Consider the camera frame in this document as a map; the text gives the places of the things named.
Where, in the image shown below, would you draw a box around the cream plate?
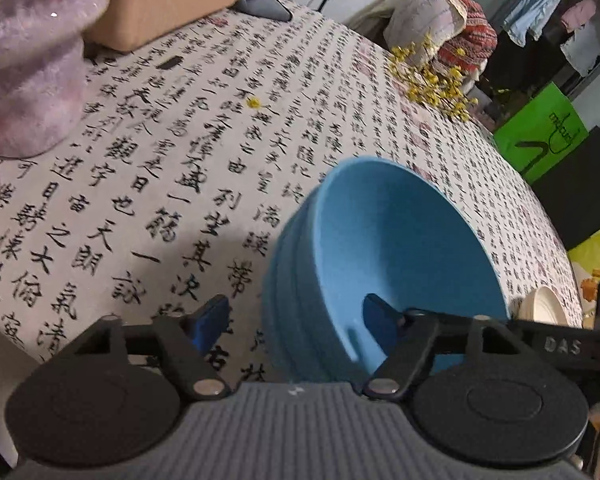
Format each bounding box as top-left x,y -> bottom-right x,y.
522,286 -> 583,329

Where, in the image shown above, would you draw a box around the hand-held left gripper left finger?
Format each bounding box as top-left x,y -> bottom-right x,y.
67,296 -> 231,402

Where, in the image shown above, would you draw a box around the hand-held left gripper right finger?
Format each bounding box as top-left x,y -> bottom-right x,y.
364,294 -> 528,402

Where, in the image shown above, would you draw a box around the black paper bag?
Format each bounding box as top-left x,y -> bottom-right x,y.
532,126 -> 600,252

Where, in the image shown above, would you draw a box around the chair draped with patterned clothes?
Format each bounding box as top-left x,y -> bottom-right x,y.
345,0 -> 411,46

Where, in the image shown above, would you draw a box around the hanging pink garment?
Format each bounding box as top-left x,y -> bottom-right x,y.
560,0 -> 597,31

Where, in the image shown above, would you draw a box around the grey and purple cloth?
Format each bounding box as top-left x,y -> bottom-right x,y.
235,0 -> 293,22

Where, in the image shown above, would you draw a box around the yellow-green snack box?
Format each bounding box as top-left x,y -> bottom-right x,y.
567,227 -> 600,321

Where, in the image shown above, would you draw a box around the yellow blossom branches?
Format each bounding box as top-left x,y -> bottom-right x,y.
389,35 -> 481,122

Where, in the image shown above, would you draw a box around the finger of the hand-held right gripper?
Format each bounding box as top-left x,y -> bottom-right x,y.
510,321 -> 546,358

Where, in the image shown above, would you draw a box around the purple textured vase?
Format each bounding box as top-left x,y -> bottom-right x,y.
0,0 -> 113,158

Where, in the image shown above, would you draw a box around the green paper bag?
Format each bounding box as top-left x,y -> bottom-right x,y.
494,82 -> 590,185

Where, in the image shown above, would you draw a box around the peach ribbed suitcase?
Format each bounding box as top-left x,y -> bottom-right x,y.
82,0 -> 258,52

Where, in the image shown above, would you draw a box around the hanging white garment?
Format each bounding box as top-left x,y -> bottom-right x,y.
560,20 -> 600,77

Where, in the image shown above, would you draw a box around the calligraphy printed tablecloth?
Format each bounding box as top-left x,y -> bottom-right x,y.
0,0 -> 586,386

